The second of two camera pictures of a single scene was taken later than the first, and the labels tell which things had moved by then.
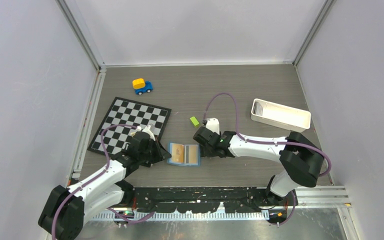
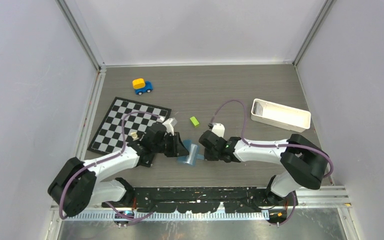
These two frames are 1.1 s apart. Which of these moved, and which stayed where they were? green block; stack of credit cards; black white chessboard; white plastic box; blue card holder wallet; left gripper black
Moved: left gripper black; blue card holder wallet
Stayed: white plastic box; green block; black white chessboard; stack of credit cards
